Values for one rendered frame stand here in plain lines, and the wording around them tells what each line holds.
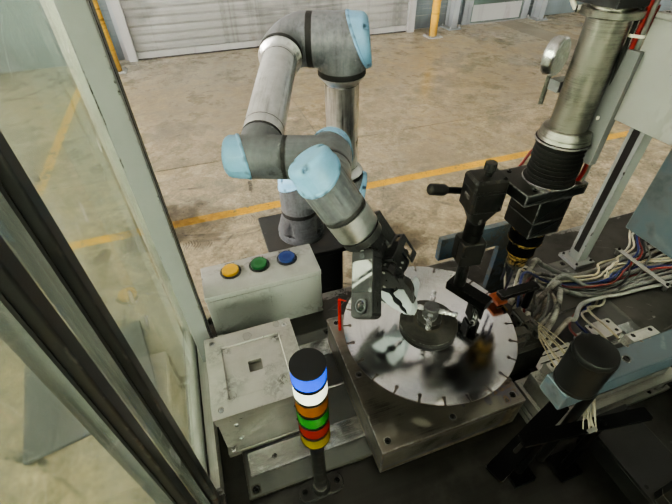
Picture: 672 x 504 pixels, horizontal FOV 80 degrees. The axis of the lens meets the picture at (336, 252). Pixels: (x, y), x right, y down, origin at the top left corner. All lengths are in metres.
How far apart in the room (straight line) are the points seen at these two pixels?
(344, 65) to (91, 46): 0.55
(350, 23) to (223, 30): 5.51
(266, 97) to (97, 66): 0.30
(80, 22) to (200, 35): 5.84
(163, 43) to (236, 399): 5.94
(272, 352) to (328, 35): 0.68
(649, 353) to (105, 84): 0.86
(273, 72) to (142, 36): 5.63
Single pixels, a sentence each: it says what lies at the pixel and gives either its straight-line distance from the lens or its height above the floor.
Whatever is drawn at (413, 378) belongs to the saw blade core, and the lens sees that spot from 0.74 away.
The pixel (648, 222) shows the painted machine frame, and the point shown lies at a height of 1.24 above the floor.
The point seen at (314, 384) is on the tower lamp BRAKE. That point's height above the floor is 1.15.
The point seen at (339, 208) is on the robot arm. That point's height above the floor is 1.23.
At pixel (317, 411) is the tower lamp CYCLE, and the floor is 1.08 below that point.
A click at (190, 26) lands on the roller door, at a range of 6.40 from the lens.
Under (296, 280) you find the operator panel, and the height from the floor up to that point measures 0.88.
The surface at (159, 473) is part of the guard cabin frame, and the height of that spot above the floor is 1.11.
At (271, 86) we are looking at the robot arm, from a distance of 0.82.
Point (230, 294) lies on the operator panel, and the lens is 0.96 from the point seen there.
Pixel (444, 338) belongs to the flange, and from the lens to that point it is 0.78.
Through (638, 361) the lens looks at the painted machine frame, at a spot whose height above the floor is 1.05.
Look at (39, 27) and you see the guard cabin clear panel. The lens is 0.57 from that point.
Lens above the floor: 1.57
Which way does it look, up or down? 41 degrees down
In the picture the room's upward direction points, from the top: 1 degrees counter-clockwise
